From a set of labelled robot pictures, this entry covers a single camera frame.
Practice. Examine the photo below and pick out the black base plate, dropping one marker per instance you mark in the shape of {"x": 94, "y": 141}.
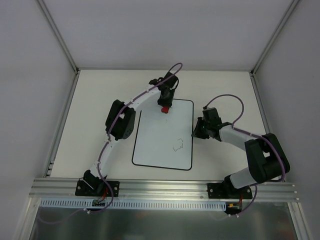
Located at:
{"x": 222, "y": 191}
{"x": 83, "y": 189}

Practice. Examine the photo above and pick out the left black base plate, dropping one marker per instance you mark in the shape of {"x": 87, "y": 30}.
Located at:
{"x": 83, "y": 189}

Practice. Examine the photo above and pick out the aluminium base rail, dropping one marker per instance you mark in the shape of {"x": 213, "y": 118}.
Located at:
{"x": 176, "y": 190}

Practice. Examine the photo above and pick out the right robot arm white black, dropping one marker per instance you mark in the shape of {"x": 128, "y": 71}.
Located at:
{"x": 266, "y": 159}

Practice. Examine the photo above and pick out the right small circuit board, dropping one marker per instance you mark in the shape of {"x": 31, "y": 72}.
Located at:
{"x": 233, "y": 209}

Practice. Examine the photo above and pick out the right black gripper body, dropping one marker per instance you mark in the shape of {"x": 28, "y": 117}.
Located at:
{"x": 200, "y": 131}

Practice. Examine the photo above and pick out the red bone-shaped eraser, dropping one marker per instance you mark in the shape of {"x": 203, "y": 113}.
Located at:
{"x": 165, "y": 109}

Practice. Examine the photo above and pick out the right aluminium frame post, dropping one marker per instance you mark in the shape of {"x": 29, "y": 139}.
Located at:
{"x": 275, "y": 34}

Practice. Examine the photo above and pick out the left aluminium frame post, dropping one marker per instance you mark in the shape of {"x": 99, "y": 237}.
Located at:
{"x": 57, "y": 34}

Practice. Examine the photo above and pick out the small circuit board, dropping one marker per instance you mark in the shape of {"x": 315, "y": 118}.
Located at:
{"x": 233, "y": 209}
{"x": 98, "y": 202}

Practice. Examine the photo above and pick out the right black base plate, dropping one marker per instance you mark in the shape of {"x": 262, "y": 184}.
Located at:
{"x": 222, "y": 191}

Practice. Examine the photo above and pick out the aluminium frame post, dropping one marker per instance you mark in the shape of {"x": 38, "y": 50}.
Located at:
{"x": 57, "y": 34}
{"x": 275, "y": 34}

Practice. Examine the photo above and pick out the left small circuit board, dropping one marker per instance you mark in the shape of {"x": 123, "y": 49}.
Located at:
{"x": 98, "y": 202}

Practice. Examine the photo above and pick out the white slotted cable duct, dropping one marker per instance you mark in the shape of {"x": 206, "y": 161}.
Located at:
{"x": 134, "y": 204}

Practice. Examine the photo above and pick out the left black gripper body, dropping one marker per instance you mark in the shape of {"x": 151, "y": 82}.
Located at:
{"x": 164, "y": 101}

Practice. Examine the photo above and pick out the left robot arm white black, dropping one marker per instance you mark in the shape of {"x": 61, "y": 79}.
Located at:
{"x": 119, "y": 125}

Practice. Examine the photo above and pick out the white whiteboard black frame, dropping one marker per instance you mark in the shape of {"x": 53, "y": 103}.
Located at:
{"x": 164, "y": 140}

